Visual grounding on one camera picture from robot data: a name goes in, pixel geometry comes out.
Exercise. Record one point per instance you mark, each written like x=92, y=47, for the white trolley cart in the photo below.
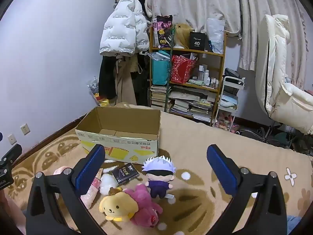
x=228, y=98

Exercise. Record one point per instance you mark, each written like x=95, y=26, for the white puffer jacket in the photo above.
x=119, y=27

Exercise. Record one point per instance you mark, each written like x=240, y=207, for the wooden shelf unit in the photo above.
x=220, y=61

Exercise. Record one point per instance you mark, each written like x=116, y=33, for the white padded chair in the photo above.
x=276, y=78

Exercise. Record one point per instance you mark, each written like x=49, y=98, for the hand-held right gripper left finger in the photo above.
x=90, y=170

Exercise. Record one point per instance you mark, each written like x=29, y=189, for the white plastic bag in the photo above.
x=216, y=35

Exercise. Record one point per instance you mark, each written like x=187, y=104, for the white wall socket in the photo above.
x=12, y=139
x=25, y=129

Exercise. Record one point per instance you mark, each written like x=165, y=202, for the brown bear print tag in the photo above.
x=99, y=173

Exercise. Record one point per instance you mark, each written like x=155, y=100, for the pink bear plush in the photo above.
x=146, y=205

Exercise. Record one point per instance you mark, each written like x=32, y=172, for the red patterned gift bag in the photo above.
x=182, y=69

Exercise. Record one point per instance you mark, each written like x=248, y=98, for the black tissue pack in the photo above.
x=125, y=174

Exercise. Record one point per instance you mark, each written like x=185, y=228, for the blue cloth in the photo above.
x=294, y=225

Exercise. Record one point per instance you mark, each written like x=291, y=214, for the beige hanging coat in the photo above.
x=126, y=78

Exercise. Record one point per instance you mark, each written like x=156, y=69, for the person's left forearm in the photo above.
x=11, y=215

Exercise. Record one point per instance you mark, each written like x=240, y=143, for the pile of magazines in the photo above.
x=193, y=106

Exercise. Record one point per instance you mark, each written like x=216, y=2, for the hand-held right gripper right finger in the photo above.
x=220, y=171

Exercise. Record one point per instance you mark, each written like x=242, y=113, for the group of cosmetic bottles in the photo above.
x=207, y=77

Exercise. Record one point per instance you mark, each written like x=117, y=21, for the stack of books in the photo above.
x=157, y=98

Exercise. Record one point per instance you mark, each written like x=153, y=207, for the white-haired plush doll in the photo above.
x=159, y=173

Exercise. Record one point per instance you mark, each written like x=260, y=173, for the printed cardboard box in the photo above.
x=122, y=144

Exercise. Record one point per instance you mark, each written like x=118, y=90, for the blonde wig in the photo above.
x=183, y=35

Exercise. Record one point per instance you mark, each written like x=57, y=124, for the pale floral curtain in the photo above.
x=200, y=2

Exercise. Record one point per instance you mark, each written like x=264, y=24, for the black hanging garment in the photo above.
x=107, y=78

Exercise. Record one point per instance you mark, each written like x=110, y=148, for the beige patterned blanket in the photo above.
x=195, y=139

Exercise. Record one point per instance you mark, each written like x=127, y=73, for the teal bag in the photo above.
x=160, y=69

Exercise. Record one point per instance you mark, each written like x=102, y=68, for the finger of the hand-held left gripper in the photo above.
x=12, y=153

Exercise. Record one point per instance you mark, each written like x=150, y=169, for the black box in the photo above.
x=197, y=42

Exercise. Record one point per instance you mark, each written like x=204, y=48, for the purple and black bag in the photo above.
x=161, y=31

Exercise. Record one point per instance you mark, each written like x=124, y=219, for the yellow dog plush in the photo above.
x=117, y=205

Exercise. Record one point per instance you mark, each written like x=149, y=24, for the plastic bag of toys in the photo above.
x=97, y=93

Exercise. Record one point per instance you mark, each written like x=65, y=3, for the green pole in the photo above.
x=169, y=78

